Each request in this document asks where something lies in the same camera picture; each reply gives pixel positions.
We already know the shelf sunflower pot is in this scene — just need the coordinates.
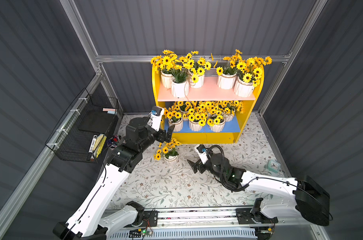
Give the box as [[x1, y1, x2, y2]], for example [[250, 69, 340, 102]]
[[186, 105, 207, 132], [151, 50, 179, 89], [183, 51, 211, 89], [231, 52, 272, 98], [222, 101, 243, 122], [165, 102, 184, 132], [216, 49, 246, 90], [207, 105, 225, 133]]

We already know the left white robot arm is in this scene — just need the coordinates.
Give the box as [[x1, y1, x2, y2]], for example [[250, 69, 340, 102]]
[[53, 115, 174, 240]]

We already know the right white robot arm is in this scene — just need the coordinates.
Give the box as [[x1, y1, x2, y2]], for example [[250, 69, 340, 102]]
[[188, 153, 333, 227]]

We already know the pink metal pen bucket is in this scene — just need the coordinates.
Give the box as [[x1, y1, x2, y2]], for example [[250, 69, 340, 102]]
[[107, 135, 122, 149]]

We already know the yellow marker in basket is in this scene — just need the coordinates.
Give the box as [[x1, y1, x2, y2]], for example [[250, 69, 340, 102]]
[[92, 134, 107, 160]]

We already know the yellow wooden shelf unit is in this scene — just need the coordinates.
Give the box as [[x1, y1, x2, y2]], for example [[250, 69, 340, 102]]
[[152, 70, 264, 145]]

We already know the small teal alarm clock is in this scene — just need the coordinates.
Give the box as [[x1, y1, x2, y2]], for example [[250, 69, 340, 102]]
[[266, 159, 281, 173]]

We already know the white marker in basket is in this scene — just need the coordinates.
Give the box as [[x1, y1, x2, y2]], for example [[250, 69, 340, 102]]
[[87, 135, 98, 161]]

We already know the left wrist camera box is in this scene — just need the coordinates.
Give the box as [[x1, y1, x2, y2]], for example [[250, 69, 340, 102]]
[[148, 106, 165, 132]]

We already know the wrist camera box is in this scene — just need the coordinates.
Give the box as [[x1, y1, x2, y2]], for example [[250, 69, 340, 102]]
[[148, 106, 165, 132], [194, 144, 208, 164]]

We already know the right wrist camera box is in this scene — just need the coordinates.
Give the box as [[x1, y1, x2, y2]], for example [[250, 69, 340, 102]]
[[194, 144, 208, 164]]

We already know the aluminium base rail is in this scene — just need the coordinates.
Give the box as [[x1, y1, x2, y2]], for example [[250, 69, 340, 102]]
[[108, 206, 328, 240]]

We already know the black wire wall basket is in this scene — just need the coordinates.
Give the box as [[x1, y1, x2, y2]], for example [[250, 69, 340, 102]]
[[46, 91, 120, 164]]

